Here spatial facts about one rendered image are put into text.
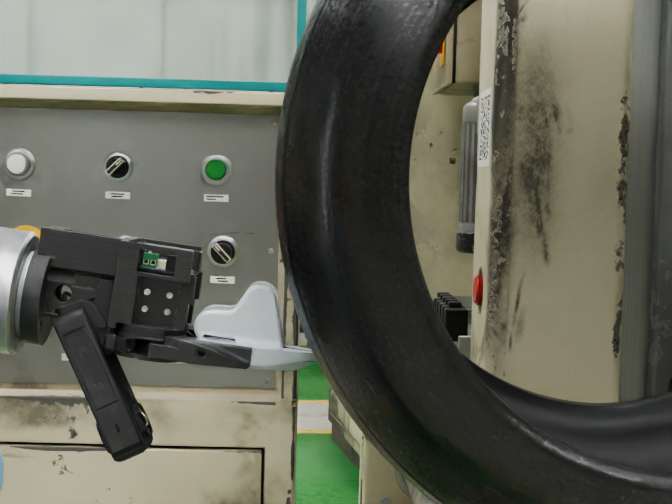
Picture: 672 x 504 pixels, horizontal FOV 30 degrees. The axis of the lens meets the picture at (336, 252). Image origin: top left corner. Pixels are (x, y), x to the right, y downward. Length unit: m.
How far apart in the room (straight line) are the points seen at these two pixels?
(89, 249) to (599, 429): 0.47
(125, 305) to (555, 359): 0.47
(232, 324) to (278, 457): 0.64
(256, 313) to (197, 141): 0.67
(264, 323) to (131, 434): 0.12
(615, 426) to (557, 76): 0.33
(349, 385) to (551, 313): 0.40
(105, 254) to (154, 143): 0.65
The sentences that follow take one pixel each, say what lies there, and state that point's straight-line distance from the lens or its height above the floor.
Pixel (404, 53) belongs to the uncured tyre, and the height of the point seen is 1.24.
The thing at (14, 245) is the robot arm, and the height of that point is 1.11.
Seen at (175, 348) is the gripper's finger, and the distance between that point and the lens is 0.88.
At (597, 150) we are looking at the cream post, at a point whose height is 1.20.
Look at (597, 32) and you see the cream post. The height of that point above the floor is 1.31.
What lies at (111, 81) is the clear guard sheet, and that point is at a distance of 1.53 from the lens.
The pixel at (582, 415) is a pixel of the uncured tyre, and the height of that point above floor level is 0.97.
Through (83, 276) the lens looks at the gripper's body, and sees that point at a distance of 0.92.
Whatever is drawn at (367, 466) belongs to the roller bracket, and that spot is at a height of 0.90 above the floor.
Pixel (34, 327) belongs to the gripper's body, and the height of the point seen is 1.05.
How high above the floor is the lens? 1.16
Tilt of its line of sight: 3 degrees down
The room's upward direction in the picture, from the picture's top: 2 degrees clockwise
